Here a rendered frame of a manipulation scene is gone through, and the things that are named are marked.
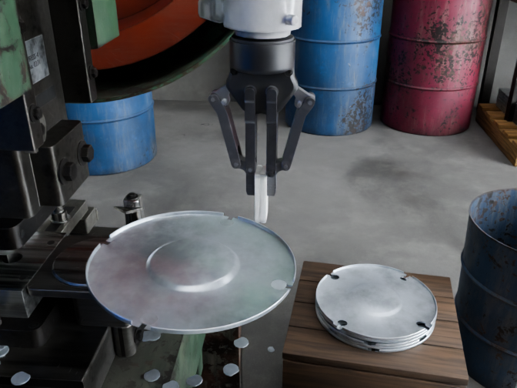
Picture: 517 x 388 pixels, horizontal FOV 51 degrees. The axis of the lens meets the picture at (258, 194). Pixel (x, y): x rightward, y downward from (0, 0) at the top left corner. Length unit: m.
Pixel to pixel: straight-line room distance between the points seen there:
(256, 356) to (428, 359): 0.64
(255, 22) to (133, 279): 0.37
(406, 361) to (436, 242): 1.20
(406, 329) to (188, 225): 0.64
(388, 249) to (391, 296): 0.94
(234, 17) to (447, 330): 0.99
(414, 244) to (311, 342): 1.17
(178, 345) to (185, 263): 0.15
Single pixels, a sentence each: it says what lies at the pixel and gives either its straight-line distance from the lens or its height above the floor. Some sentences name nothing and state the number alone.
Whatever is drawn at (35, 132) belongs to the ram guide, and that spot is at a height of 1.01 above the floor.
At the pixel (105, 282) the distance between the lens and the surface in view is 0.75.
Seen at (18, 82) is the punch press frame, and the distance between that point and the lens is 0.59.
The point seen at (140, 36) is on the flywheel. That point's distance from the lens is 1.02.
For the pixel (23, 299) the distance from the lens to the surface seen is 0.80.
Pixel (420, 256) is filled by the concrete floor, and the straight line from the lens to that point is 2.31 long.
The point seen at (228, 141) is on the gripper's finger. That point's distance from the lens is 0.67.
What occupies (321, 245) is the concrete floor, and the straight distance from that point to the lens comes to 2.30.
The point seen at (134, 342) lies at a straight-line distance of 0.83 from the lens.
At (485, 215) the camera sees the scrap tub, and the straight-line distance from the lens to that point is 1.82.
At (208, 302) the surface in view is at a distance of 0.71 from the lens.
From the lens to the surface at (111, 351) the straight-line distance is 0.84.
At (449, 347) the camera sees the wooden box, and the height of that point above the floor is 0.35.
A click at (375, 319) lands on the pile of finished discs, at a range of 1.33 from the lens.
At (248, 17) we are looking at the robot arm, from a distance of 0.60.
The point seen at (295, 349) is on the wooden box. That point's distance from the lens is 1.28.
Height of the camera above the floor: 1.22
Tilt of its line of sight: 27 degrees down
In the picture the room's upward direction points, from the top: straight up
